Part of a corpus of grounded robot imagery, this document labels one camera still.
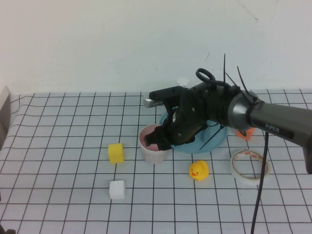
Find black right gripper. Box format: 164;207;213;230
145;84;215;152

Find pink plastic cup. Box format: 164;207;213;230
139;123;170;166

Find teal cup stand white caps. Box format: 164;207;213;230
159;77;228;155

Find yellow rubber duck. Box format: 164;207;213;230
188;160;209;181

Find yellow foam cube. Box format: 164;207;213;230
108;143;125;164

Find black zip tie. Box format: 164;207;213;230
222;53;234;86
225;65;259;127
199;123;227;151

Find white foam cube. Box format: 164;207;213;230
109;180;126;200

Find white tape roll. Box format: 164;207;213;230
229;148;270;185

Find orange foam cube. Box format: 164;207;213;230
236;128;254;141

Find grey checkered tablecloth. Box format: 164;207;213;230
0;89;312;234

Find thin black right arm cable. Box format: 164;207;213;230
195;68;217;85

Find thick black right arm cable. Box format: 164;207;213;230
250;128;269;234

